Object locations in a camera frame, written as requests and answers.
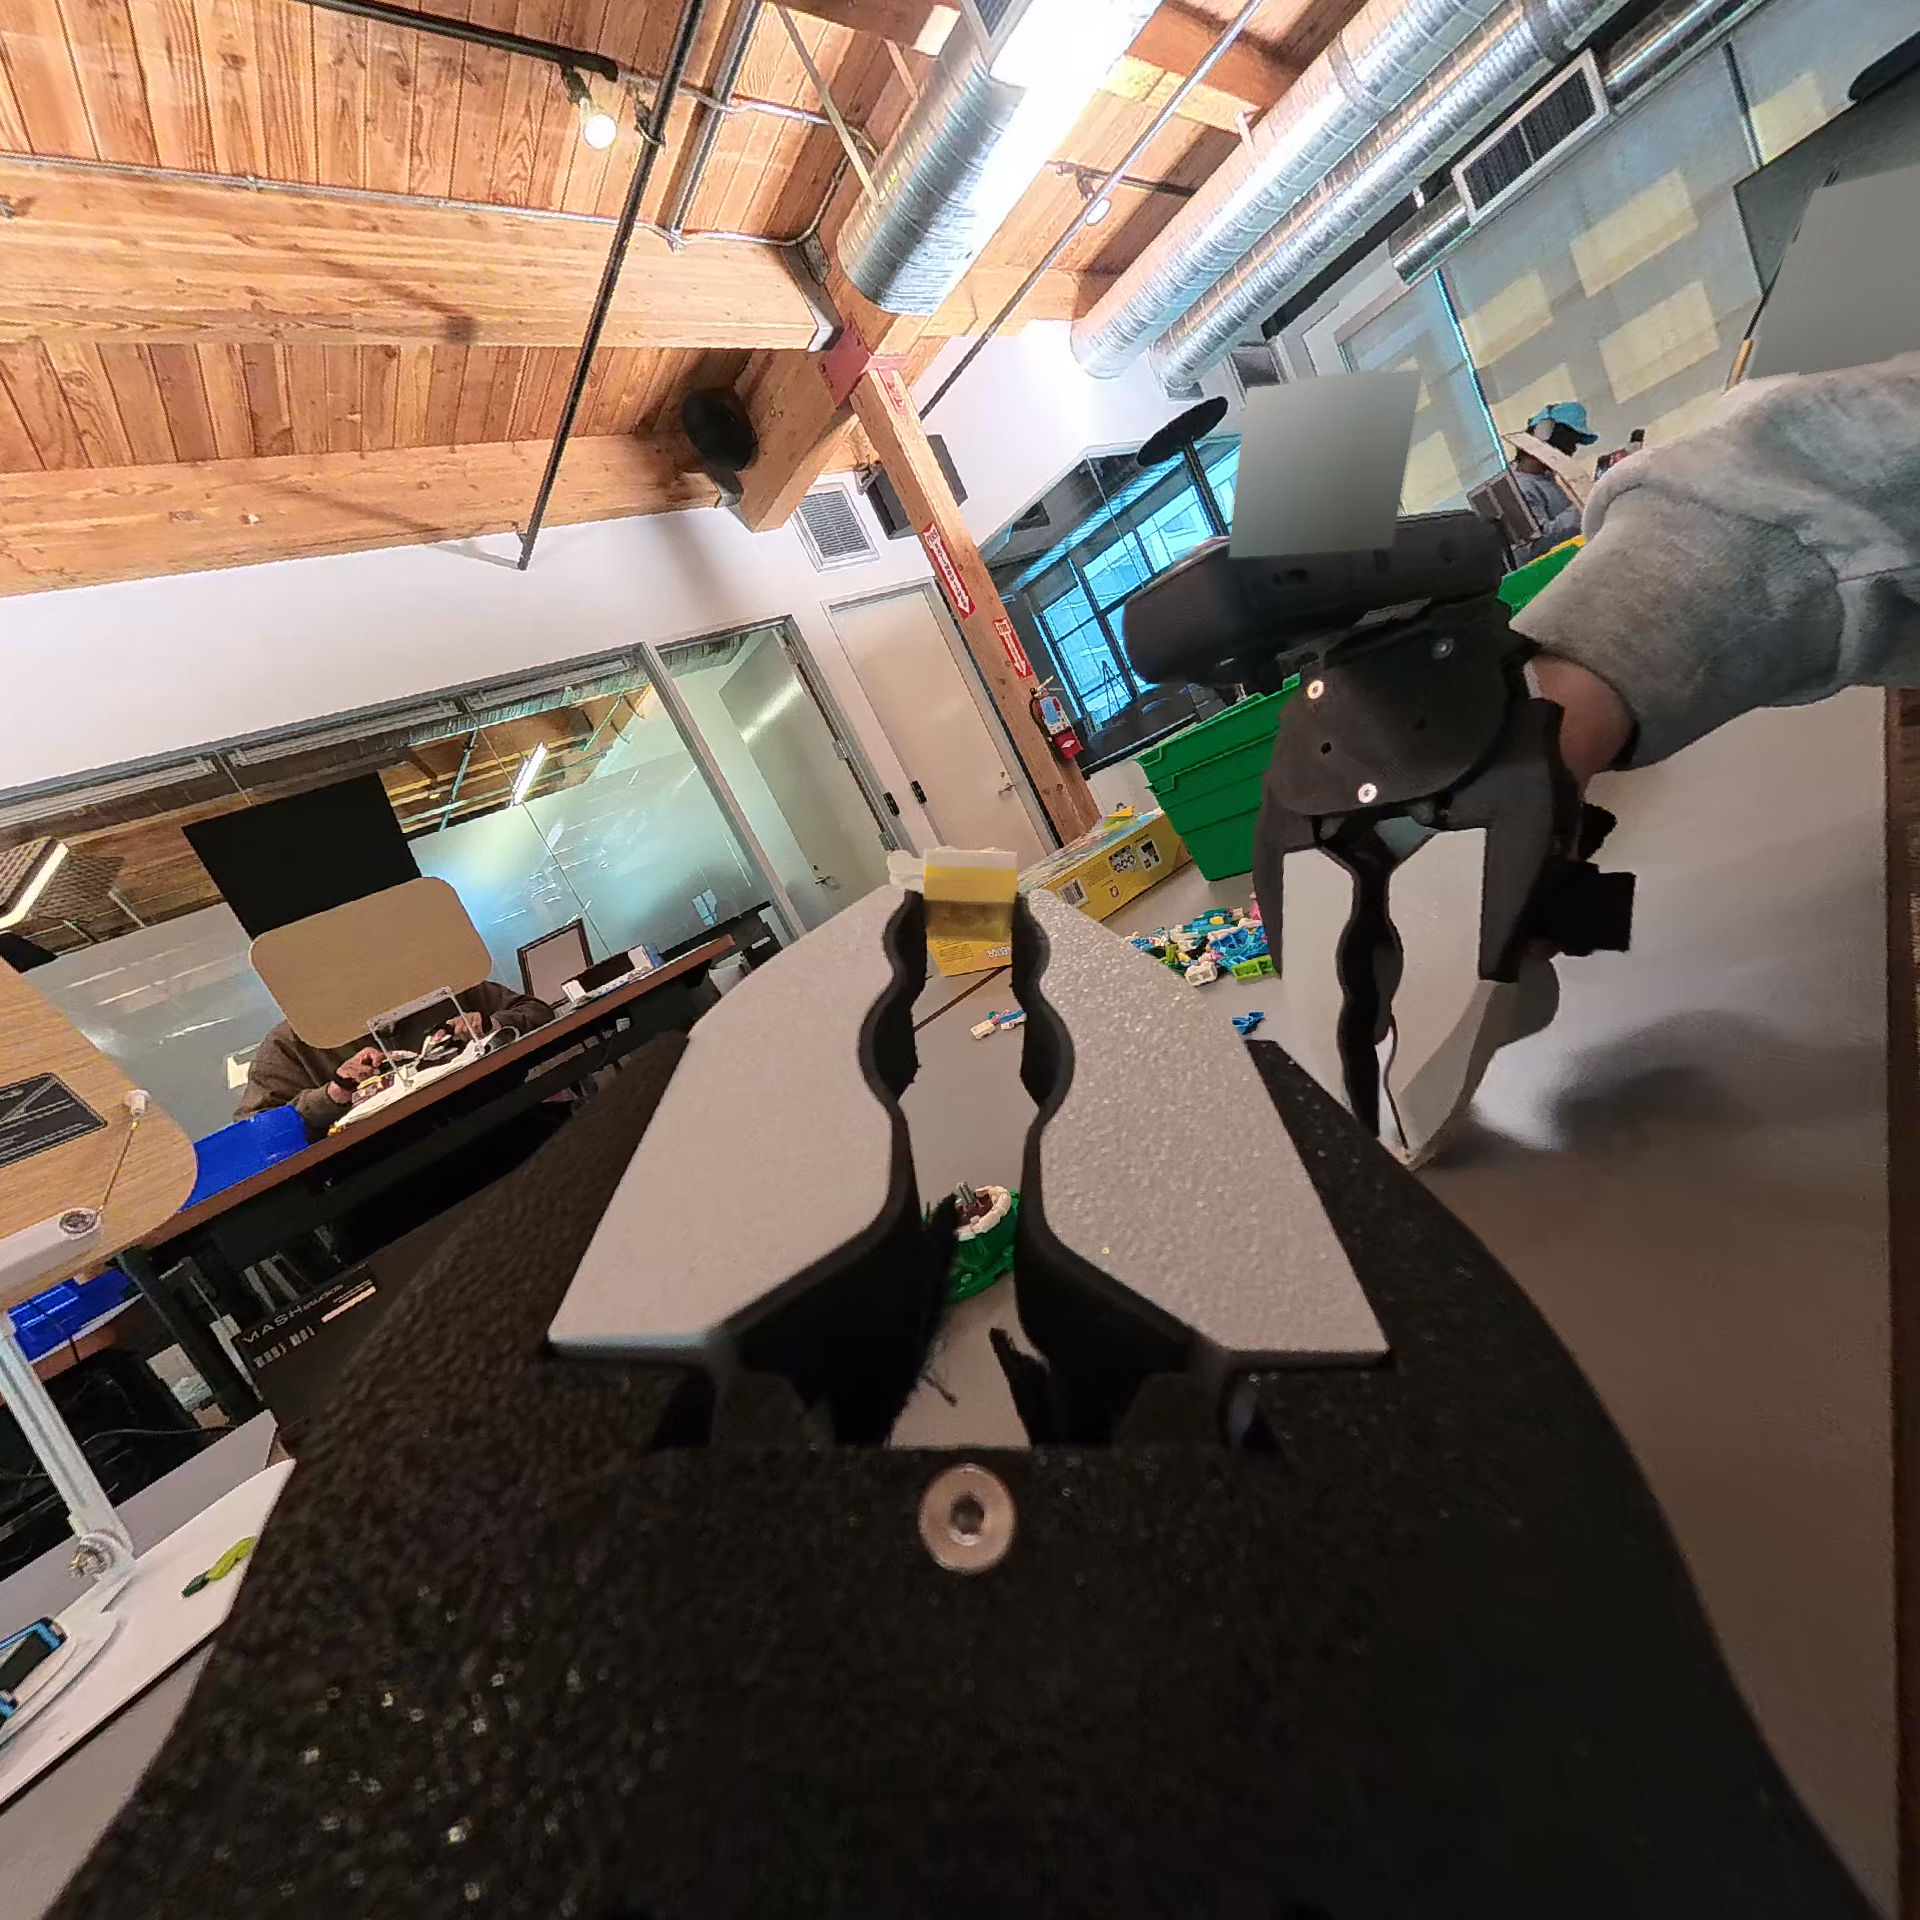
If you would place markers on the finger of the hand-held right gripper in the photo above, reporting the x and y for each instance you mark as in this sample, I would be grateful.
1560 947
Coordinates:
1484 1050
1366 974

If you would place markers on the yellow lego brick assembly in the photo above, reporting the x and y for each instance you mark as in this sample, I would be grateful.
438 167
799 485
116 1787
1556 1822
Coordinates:
968 885

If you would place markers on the dark wooden table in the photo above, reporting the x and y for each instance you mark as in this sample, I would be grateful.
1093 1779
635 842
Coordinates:
630 984

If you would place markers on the black carton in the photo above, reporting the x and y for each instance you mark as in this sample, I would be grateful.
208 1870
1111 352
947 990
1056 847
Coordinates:
307 1320

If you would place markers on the large silver ceiling duct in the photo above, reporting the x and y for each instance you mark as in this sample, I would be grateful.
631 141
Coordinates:
932 166

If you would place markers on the wooden post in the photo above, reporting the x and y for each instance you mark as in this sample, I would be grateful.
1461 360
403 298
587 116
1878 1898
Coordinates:
960 599

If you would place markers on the white stand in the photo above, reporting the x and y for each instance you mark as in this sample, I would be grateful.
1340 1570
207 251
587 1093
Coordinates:
61 1440

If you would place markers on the blue plastic bin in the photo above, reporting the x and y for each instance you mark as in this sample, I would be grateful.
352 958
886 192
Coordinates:
248 1156
77 1301

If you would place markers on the ceiling spot light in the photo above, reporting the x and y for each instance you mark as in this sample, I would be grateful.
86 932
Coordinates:
598 128

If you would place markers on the small duct vent grille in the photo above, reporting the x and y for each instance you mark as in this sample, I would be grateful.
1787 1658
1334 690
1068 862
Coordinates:
1531 134

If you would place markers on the black panel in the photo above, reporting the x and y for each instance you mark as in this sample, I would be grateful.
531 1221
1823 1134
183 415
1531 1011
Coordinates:
301 855

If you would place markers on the red fire extinguisher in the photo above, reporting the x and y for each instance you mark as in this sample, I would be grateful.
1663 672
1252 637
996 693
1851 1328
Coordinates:
1060 720

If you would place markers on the wood pattern panel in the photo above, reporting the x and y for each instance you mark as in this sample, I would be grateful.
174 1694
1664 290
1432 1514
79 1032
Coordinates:
77 1096

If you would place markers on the white box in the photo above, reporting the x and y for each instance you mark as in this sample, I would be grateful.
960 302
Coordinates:
608 973

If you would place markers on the black disc floor lamp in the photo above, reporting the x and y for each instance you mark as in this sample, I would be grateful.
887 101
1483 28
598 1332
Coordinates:
1182 432

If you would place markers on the red post sign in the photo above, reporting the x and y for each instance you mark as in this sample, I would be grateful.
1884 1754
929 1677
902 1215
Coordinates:
1011 645
950 571

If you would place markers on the person's right forearm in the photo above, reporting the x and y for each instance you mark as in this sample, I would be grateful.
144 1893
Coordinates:
1725 556

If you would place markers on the green yellow tool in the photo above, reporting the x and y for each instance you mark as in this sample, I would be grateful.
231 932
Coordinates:
220 1570

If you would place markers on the pile of colourful lego bricks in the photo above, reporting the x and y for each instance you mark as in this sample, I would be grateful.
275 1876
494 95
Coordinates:
1200 944

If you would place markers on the black box speaker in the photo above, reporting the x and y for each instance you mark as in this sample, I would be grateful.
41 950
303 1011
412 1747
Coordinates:
909 488

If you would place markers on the white wall vent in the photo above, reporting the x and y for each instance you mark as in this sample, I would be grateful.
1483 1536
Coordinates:
836 524

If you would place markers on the yellow lego box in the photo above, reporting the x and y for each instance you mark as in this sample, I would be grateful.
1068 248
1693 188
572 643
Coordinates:
1110 869

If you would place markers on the white door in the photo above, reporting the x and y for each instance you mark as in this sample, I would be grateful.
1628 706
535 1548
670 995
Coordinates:
932 751

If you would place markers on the black ceiling pipe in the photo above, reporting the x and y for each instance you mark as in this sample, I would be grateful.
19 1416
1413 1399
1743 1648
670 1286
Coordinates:
599 301

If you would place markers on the dark picture frame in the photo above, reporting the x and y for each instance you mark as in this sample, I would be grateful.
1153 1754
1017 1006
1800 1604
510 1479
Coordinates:
551 963

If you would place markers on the large paned window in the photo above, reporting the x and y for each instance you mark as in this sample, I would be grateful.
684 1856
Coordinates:
1141 599

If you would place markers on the green lego lily pad model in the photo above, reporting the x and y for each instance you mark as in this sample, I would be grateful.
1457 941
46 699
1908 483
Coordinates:
984 1237

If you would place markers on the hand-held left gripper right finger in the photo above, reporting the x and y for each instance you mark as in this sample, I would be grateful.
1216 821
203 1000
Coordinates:
1184 1156

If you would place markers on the round black speaker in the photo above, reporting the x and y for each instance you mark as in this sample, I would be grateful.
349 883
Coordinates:
717 436

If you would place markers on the smartphone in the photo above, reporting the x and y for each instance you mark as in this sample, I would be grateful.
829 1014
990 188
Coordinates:
31 1658

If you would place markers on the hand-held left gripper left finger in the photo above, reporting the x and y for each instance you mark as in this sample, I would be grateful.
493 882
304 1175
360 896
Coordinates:
751 1141

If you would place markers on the person's right hand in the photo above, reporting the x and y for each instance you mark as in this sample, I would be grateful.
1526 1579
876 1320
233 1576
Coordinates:
1583 720

